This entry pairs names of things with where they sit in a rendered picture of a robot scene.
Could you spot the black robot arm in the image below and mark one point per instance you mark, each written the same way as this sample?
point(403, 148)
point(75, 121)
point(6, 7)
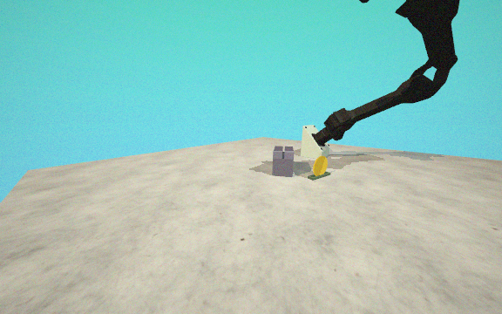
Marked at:
point(433, 19)

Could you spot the dark green rectangular holder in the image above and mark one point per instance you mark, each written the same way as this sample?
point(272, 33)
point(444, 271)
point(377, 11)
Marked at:
point(313, 177)

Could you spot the gold coin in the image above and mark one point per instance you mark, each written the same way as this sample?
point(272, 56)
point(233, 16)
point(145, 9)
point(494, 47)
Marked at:
point(320, 165)

